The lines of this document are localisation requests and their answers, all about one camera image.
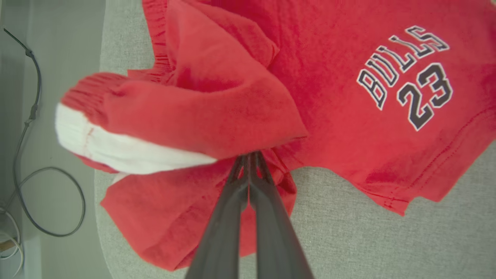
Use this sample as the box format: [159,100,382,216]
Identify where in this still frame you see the white floor cable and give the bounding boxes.
[0,208,25,278]

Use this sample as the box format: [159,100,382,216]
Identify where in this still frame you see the grey floor cable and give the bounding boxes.
[0,27,86,238]

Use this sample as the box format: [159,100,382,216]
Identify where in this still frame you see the red Bulls shorts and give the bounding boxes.
[55,0,496,272]

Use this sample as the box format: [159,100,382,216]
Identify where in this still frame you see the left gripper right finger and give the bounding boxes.
[248,152,314,279]

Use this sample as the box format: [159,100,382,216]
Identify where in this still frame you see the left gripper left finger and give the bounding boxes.
[185,155,250,279]

